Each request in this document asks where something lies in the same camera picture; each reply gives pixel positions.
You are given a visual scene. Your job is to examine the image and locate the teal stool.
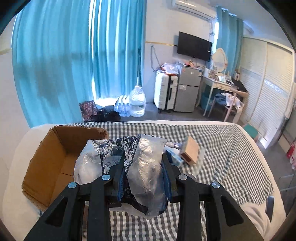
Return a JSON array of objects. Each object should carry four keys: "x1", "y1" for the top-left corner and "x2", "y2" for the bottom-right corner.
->
[{"x1": 242, "y1": 124, "x2": 259, "y2": 142}]

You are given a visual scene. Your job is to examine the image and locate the large water jug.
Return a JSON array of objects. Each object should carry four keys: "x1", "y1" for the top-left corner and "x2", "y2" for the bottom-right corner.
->
[{"x1": 129, "y1": 78, "x2": 146, "y2": 118}]

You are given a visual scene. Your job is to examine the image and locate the dark clothes on floor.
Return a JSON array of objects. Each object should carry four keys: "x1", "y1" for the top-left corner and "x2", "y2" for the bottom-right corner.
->
[{"x1": 91, "y1": 107, "x2": 121, "y2": 122}]

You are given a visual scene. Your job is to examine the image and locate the air conditioner unit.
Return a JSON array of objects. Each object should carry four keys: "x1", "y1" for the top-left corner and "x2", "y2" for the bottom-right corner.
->
[{"x1": 171, "y1": 0, "x2": 217, "y2": 21}]

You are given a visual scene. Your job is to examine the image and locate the white cream tube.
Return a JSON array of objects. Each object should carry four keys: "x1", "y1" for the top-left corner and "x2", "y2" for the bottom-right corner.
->
[{"x1": 166, "y1": 142, "x2": 182, "y2": 150}]

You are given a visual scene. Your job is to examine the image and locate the small blue window curtain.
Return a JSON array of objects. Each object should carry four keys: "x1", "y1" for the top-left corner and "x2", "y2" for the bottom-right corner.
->
[{"x1": 216, "y1": 6, "x2": 243, "y2": 76}]

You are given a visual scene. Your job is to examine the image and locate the large blue curtain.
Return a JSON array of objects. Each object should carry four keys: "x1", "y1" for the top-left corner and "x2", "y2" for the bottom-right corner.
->
[{"x1": 11, "y1": 1, "x2": 147, "y2": 127}]

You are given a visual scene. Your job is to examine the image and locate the oval vanity mirror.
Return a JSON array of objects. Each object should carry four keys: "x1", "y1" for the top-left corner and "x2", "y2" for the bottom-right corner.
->
[{"x1": 212, "y1": 48, "x2": 228, "y2": 73}]

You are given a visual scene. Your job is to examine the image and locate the floral patterned bag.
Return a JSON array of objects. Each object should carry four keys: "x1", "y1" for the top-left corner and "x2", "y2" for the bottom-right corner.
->
[{"x1": 79, "y1": 100, "x2": 98, "y2": 122}]

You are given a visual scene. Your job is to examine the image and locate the white desk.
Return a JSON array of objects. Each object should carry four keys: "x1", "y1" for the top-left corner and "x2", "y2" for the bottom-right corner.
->
[{"x1": 196, "y1": 76, "x2": 238, "y2": 116}]

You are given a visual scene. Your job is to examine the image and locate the brown cardboard box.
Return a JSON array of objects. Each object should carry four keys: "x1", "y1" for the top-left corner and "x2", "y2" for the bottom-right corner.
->
[{"x1": 22, "y1": 126, "x2": 109, "y2": 211}]

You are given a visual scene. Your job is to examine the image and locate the clear plastic bag floral item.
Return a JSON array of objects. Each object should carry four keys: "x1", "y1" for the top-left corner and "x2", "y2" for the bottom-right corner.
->
[{"x1": 74, "y1": 134, "x2": 168, "y2": 219}]

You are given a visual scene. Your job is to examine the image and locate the tan kraft paper box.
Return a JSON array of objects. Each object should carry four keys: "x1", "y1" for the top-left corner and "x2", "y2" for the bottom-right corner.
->
[{"x1": 180, "y1": 136, "x2": 200, "y2": 166}]

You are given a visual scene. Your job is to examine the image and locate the white suitcase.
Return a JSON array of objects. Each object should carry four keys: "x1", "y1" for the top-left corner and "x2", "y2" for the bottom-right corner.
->
[{"x1": 154, "y1": 71, "x2": 178, "y2": 113}]

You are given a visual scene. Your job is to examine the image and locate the pack of water bottles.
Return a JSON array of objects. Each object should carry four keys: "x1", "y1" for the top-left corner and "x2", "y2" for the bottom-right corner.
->
[{"x1": 113, "y1": 95, "x2": 130, "y2": 117}]

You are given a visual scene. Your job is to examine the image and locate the wooden chair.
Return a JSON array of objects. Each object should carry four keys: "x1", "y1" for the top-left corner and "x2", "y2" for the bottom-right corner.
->
[{"x1": 208, "y1": 88, "x2": 249, "y2": 123}]

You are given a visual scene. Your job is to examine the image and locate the checkered bed sheet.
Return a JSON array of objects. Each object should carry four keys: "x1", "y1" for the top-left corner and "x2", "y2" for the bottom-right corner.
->
[{"x1": 67, "y1": 121, "x2": 275, "y2": 241}]

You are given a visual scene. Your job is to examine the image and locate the grey mini fridge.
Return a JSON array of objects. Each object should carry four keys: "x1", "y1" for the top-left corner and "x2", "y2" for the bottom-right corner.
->
[{"x1": 174, "y1": 65, "x2": 203, "y2": 113}]

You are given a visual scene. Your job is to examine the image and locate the black wall television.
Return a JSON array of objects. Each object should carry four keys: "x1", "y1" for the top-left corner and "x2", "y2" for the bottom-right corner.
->
[{"x1": 177, "y1": 32, "x2": 212, "y2": 62}]

